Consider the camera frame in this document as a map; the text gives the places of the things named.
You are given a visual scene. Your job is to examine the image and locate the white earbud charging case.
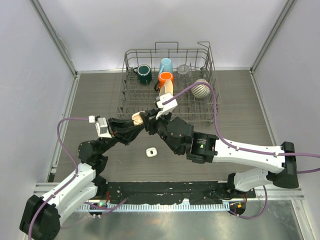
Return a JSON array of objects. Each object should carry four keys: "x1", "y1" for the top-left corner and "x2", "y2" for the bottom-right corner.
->
[{"x1": 145, "y1": 147, "x2": 158, "y2": 158}]

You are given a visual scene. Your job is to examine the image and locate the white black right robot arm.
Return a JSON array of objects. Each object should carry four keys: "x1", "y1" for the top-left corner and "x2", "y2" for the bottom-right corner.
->
[{"x1": 139, "y1": 109, "x2": 299, "y2": 198}]

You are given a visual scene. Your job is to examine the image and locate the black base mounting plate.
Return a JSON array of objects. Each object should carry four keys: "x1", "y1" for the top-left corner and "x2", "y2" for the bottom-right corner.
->
[{"x1": 99, "y1": 181, "x2": 256, "y2": 205}]

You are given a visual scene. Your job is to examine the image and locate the light blue mug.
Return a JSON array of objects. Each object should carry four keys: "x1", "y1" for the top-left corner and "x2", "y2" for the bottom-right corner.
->
[{"x1": 159, "y1": 58, "x2": 173, "y2": 75}]

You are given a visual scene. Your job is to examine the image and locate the beige small earbud case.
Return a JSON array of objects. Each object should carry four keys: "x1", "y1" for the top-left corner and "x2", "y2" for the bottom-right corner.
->
[{"x1": 131, "y1": 111, "x2": 144, "y2": 126}]

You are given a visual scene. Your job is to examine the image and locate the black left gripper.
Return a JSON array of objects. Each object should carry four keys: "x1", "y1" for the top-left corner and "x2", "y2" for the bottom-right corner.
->
[{"x1": 97, "y1": 117, "x2": 145, "y2": 156}]

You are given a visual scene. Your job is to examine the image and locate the orange mug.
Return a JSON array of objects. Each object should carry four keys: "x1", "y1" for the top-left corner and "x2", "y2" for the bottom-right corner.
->
[{"x1": 154, "y1": 71, "x2": 174, "y2": 92}]

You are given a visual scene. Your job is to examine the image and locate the beige plate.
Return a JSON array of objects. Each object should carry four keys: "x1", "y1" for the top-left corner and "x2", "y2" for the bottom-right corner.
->
[{"x1": 159, "y1": 80, "x2": 174, "y2": 96}]

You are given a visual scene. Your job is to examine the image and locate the clear glass cup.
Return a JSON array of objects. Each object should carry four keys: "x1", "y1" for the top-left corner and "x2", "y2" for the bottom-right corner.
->
[{"x1": 177, "y1": 64, "x2": 192, "y2": 85}]

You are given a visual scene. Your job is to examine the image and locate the grey wire dish rack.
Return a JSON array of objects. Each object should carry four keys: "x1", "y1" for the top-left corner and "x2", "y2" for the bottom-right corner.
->
[{"x1": 116, "y1": 41, "x2": 221, "y2": 124}]

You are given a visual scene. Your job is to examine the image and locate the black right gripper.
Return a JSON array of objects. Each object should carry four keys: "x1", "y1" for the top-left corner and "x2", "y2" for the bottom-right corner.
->
[{"x1": 140, "y1": 108, "x2": 181, "y2": 155}]

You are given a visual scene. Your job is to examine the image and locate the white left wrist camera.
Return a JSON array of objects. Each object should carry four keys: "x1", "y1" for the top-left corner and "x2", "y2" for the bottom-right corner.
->
[{"x1": 95, "y1": 117, "x2": 112, "y2": 139}]

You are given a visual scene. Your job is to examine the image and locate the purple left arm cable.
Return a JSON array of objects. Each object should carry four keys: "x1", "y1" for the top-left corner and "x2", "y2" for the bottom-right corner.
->
[{"x1": 27, "y1": 115, "x2": 128, "y2": 240}]

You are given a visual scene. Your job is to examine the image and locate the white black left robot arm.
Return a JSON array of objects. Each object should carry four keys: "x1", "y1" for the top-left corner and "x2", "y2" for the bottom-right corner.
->
[{"x1": 19, "y1": 115, "x2": 144, "y2": 240}]

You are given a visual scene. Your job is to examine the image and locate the striped ceramic bowl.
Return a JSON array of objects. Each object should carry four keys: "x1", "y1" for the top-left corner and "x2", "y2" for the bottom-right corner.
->
[{"x1": 191, "y1": 84, "x2": 211, "y2": 99}]

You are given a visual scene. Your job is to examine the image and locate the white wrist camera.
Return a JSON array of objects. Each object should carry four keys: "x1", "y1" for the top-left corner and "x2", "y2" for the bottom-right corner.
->
[
  {"x1": 95, "y1": 117, "x2": 112, "y2": 139},
  {"x1": 155, "y1": 92, "x2": 178, "y2": 120}
]

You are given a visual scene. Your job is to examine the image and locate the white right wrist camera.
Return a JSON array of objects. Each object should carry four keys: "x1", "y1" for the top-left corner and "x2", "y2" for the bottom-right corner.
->
[{"x1": 155, "y1": 92, "x2": 178, "y2": 120}]

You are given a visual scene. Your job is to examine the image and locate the white slotted cable duct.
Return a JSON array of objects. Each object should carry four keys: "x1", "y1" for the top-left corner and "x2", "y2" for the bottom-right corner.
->
[{"x1": 77, "y1": 201, "x2": 231, "y2": 213}]

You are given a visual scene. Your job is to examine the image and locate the dark green mug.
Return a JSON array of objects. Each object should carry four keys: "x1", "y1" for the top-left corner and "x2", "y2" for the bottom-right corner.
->
[{"x1": 133, "y1": 64, "x2": 152, "y2": 85}]

